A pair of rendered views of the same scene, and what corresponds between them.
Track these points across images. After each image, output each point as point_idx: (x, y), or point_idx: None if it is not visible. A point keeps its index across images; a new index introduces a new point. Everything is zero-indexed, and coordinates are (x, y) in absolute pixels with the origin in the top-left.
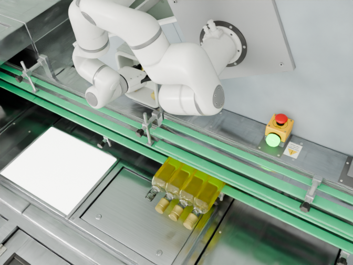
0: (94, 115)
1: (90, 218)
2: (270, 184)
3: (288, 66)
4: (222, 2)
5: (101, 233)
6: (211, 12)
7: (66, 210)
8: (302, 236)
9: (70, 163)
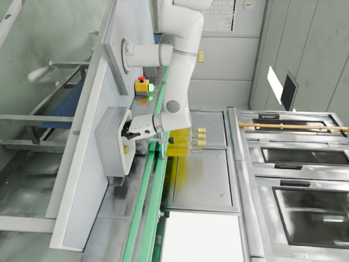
0: (150, 210)
1: (227, 200)
2: None
3: None
4: (120, 25)
5: (231, 186)
6: (120, 37)
7: (234, 218)
8: None
9: (192, 248)
